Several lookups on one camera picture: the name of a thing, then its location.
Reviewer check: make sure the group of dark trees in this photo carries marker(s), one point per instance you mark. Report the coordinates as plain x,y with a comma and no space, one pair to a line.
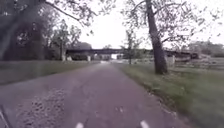
26,33

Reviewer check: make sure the small young tree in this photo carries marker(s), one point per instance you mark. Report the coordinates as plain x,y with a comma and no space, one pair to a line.
130,46

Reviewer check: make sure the large thick-trunked tree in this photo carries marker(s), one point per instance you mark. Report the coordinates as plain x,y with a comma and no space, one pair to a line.
158,53

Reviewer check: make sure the grass field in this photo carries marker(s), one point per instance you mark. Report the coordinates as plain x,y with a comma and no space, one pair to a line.
33,68

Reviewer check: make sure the leaf-strewn purple-grey paved path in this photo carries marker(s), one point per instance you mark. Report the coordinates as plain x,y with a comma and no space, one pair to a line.
100,96

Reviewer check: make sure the dark overpass bridge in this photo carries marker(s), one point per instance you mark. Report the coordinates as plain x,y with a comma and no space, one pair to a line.
100,51

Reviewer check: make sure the grass verge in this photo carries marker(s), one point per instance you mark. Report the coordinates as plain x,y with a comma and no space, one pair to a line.
186,86

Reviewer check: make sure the robot's own part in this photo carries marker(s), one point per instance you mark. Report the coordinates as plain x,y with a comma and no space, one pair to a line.
144,124
79,125

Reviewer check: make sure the distant trees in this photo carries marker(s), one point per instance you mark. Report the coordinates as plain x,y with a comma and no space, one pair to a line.
206,48

